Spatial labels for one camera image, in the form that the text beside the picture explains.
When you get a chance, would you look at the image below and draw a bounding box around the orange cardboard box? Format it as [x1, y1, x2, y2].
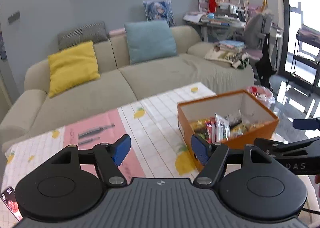
[177, 90, 279, 171]

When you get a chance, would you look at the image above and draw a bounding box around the red blue snack packet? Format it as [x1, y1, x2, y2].
[205, 117, 216, 143]

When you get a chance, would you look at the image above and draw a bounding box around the round yellow snack bag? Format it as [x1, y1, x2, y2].
[190, 119, 208, 133]

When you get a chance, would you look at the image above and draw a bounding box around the yellow cracker snack pack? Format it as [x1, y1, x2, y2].
[230, 122, 264, 138]

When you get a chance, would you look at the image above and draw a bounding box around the clear black-print snack packet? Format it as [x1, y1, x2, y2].
[225, 110, 242, 129]

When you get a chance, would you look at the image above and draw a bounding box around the pink checked lemon tablecloth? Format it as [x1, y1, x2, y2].
[0, 81, 313, 228]

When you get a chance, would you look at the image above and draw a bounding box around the red white plastic bag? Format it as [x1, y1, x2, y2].
[247, 85, 276, 108]

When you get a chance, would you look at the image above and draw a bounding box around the black metal rack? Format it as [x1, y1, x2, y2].
[284, 25, 319, 95]

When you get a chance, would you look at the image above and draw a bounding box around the beige fabric sofa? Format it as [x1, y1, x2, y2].
[1, 26, 254, 152]

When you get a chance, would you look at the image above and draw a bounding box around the yellow cushion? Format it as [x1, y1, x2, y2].
[48, 41, 100, 98]

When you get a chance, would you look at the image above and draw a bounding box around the stack of magazines on sofa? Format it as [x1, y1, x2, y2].
[204, 40, 249, 69]

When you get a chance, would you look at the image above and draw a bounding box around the grey office chair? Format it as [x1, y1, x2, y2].
[243, 13, 283, 89]

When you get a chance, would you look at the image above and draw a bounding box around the teal cushion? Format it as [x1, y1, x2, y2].
[124, 20, 177, 65]

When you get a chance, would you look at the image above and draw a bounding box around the grey patterned cushion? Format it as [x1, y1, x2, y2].
[57, 21, 108, 51]

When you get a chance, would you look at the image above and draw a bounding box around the pink rolled blanket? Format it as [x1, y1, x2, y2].
[108, 28, 126, 38]

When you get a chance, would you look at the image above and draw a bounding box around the cluttered desk with books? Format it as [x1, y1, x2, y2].
[183, 0, 263, 44]

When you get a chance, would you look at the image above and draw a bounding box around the anime print pillow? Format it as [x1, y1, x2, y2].
[143, 0, 176, 27]

